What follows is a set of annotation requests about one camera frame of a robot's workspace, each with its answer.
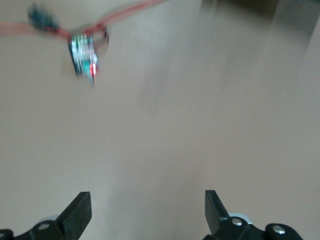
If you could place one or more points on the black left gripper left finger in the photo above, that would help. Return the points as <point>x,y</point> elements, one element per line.
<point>72,220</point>

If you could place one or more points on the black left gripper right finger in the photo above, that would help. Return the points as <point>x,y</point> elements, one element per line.
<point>215,215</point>

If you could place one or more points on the small motor controller board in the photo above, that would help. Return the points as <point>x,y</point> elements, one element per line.
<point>83,57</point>

